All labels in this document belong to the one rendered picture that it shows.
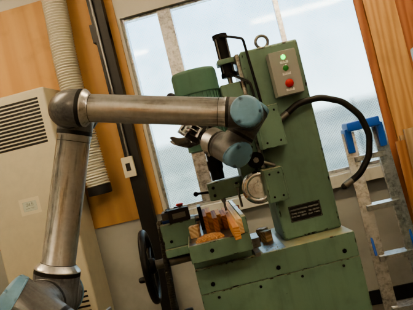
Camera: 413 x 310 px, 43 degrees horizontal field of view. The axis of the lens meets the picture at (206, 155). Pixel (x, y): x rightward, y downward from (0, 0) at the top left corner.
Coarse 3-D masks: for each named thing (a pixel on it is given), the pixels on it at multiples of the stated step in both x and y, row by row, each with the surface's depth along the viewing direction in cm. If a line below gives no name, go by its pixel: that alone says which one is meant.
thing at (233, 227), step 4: (224, 212) 208; (228, 212) 205; (228, 216) 195; (228, 220) 185; (232, 220) 182; (232, 224) 174; (236, 224) 172; (232, 228) 167; (236, 228) 166; (232, 232) 175; (236, 232) 166; (236, 236) 166; (240, 236) 166
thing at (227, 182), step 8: (240, 176) 202; (208, 184) 201; (216, 184) 201; (224, 184) 201; (232, 184) 202; (240, 184) 202; (208, 192) 204; (216, 192) 201; (224, 192) 201; (232, 192) 202; (240, 192) 202; (216, 200) 201; (224, 200) 204
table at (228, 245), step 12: (228, 228) 192; (192, 240) 184; (216, 240) 175; (228, 240) 175; (240, 240) 175; (168, 252) 195; (180, 252) 195; (192, 252) 174; (204, 252) 174; (216, 252) 175; (228, 252) 175
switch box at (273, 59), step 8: (272, 56) 188; (288, 56) 188; (296, 56) 189; (272, 64) 188; (280, 64) 188; (288, 64) 188; (296, 64) 188; (272, 72) 188; (280, 72) 188; (296, 72) 188; (272, 80) 191; (280, 80) 188; (296, 80) 188; (280, 88) 188; (288, 88) 188; (296, 88) 188; (280, 96) 188
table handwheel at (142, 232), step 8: (144, 232) 203; (144, 240) 197; (144, 248) 193; (152, 248) 216; (144, 256) 191; (152, 256) 216; (176, 256) 203; (184, 256) 203; (144, 264) 190; (152, 264) 201; (160, 264) 202; (144, 272) 190; (152, 272) 202; (152, 280) 191; (152, 288) 191; (160, 288) 211; (152, 296) 193; (160, 296) 204
